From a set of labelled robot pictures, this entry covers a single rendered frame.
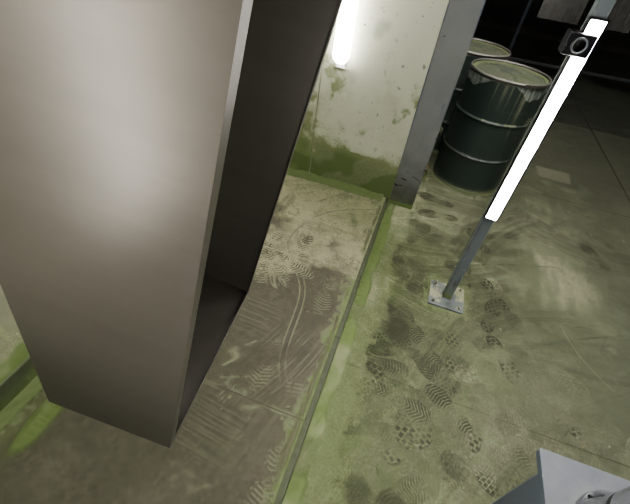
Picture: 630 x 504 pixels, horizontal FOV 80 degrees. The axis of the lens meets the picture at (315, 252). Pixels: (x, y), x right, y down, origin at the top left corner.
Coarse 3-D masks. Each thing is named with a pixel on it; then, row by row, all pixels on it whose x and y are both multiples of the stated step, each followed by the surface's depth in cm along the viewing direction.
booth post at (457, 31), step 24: (456, 0) 198; (480, 0) 195; (456, 24) 204; (456, 48) 211; (432, 72) 222; (456, 72) 218; (432, 96) 231; (432, 120) 239; (408, 144) 254; (432, 144) 249; (408, 168) 264; (408, 192) 276
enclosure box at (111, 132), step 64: (0, 0) 34; (64, 0) 32; (128, 0) 31; (192, 0) 30; (256, 0) 82; (320, 0) 79; (0, 64) 38; (64, 64) 36; (128, 64) 35; (192, 64) 33; (256, 64) 91; (320, 64) 85; (0, 128) 43; (64, 128) 41; (128, 128) 39; (192, 128) 37; (256, 128) 102; (0, 192) 51; (64, 192) 48; (128, 192) 45; (192, 192) 43; (256, 192) 115; (0, 256) 61; (64, 256) 57; (128, 256) 53; (192, 256) 50; (256, 256) 133; (64, 320) 70; (128, 320) 64; (192, 320) 61; (64, 384) 91; (128, 384) 82; (192, 384) 117
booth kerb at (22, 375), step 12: (24, 360) 146; (12, 372) 142; (24, 372) 147; (36, 372) 153; (0, 384) 139; (12, 384) 144; (24, 384) 149; (0, 396) 140; (12, 396) 145; (0, 408) 142
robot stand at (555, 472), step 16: (544, 464) 94; (560, 464) 95; (576, 464) 95; (528, 480) 100; (544, 480) 91; (560, 480) 92; (576, 480) 92; (592, 480) 93; (608, 480) 93; (624, 480) 94; (512, 496) 105; (528, 496) 97; (544, 496) 89; (560, 496) 89; (576, 496) 90
